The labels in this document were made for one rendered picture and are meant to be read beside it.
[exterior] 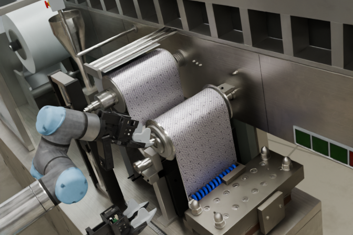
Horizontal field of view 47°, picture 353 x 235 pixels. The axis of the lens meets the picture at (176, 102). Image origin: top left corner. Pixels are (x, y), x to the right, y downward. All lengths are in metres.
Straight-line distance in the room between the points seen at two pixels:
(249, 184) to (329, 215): 1.34
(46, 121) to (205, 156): 0.56
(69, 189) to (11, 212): 0.13
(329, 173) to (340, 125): 1.77
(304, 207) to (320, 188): 1.36
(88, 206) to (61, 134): 0.69
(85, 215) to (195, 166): 0.54
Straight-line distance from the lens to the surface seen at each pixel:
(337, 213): 2.71
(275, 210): 1.39
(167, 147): 1.26
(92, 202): 1.73
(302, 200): 1.52
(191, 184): 1.38
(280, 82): 1.26
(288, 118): 1.32
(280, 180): 1.41
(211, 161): 1.40
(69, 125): 1.07
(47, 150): 1.09
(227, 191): 1.40
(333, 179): 2.92
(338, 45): 1.09
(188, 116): 1.29
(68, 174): 0.97
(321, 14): 1.08
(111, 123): 1.15
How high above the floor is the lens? 1.99
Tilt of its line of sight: 30 degrees down
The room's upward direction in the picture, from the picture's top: 14 degrees counter-clockwise
